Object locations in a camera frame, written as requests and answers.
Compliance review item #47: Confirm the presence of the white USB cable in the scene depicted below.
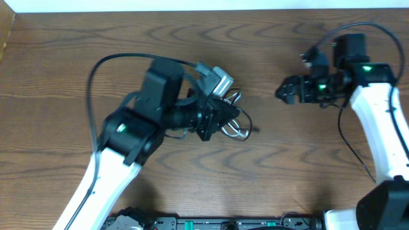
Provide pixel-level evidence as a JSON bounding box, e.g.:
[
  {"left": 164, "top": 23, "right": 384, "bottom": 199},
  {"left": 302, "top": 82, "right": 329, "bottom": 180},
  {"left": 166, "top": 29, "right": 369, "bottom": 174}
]
[{"left": 220, "top": 91, "right": 251, "bottom": 140}]

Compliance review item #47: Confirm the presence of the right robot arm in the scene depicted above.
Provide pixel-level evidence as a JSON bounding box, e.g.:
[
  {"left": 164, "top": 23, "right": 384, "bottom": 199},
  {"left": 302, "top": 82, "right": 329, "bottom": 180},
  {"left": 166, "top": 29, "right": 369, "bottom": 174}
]
[{"left": 275, "top": 34, "right": 408, "bottom": 229}]

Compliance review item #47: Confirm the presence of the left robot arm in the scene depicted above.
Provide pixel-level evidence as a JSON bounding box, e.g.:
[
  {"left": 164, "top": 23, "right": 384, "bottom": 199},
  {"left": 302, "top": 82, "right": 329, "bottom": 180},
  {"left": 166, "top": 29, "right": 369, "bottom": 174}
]
[{"left": 55, "top": 55, "right": 240, "bottom": 229}]

